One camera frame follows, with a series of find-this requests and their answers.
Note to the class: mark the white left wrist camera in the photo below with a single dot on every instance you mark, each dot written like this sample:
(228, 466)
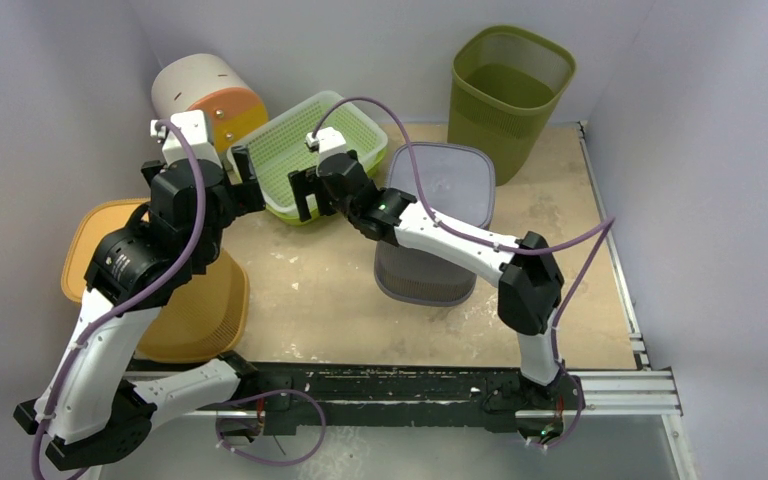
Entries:
(194, 127)

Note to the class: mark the yellow slatted waste basket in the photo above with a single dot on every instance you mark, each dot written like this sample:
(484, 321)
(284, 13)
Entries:
(203, 318)

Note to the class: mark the olive green waste basket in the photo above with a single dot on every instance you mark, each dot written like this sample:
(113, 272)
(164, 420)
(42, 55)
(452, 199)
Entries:
(506, 84)

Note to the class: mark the light green mesh tray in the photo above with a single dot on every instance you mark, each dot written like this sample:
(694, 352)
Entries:
(278, 147)

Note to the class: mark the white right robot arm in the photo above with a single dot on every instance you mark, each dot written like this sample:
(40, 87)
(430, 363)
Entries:
(526, 276)

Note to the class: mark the grey slatted waste basket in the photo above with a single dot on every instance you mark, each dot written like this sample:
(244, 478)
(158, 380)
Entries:
(457, 181)

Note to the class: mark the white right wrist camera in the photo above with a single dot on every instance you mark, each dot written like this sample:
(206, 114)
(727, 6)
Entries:
(326, 142)

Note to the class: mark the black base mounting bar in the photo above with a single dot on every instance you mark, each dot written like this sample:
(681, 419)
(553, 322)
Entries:
(286, 409)

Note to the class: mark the white drawer cabinet coloured fronts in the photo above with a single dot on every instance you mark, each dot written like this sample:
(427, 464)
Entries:
(208, 83)

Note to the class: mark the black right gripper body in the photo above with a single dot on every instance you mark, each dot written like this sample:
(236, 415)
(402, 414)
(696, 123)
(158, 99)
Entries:
(309, 192)

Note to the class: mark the aluminium frame rail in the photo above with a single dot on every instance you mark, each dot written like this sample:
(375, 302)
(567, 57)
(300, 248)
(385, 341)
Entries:
(649, 391)

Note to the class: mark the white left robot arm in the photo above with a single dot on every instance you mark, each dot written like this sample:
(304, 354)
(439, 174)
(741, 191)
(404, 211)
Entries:
(90, 414)

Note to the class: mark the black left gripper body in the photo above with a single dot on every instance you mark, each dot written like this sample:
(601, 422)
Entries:
(229, 207)

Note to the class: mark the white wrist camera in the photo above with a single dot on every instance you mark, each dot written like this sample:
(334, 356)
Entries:
(194, 127)
(326, 142)

